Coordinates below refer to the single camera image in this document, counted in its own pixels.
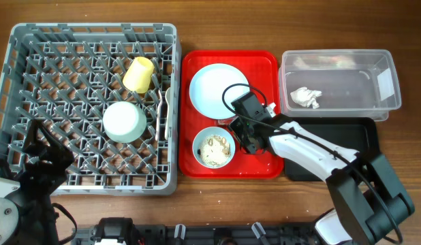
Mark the yellow plastic cup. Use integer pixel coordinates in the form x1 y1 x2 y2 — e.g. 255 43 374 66
123 56 155 94

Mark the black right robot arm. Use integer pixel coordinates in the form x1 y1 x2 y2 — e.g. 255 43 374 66
226 92 415 244

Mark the grey dishwasher rack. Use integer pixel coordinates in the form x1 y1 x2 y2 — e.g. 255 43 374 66
0 23 182 196

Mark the light green bowl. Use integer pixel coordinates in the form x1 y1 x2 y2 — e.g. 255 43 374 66
102 101 147 143

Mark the light blue plate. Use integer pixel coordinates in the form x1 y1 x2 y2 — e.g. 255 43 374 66
189 63 248 120

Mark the blue bowl with rice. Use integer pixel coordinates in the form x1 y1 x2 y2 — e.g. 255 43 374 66
192 127 236 169

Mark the black plastic tray bin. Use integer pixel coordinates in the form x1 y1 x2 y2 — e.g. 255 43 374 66
281 116 384 182

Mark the white plastic fork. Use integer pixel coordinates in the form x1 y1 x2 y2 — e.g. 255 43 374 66
155 89 163 142

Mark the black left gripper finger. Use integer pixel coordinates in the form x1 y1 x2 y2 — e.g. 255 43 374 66
39 122 65 150
22 120 43 152

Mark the clear plastic bin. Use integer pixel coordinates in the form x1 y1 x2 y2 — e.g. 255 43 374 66
279 49 402 121

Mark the white tissue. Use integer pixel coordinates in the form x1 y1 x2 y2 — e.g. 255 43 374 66
290 87 322 109

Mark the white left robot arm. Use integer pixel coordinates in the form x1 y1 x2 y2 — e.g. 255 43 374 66
0 120 77 244

